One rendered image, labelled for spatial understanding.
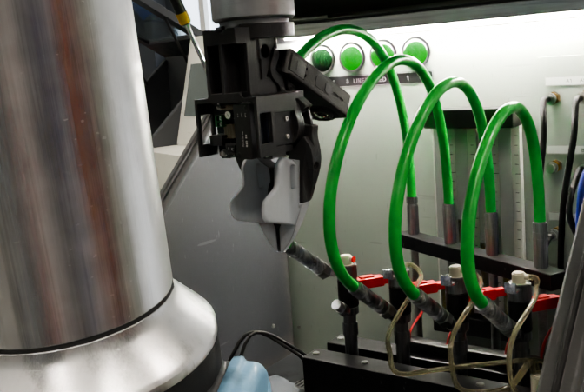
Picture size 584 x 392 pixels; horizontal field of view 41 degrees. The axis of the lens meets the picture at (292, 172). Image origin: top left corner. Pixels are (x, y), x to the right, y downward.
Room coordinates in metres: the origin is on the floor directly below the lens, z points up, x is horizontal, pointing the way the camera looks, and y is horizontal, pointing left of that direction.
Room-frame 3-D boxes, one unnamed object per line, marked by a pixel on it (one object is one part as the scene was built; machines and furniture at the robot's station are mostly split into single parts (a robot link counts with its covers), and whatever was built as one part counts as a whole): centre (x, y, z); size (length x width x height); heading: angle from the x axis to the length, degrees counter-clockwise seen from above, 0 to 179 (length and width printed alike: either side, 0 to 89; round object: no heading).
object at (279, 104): (0.72, 0.03, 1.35); 0.09 x 0.08 x 0.12; 144
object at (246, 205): (0.73, 0.04, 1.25); 0.06 x 0.03 x 0.09; 144
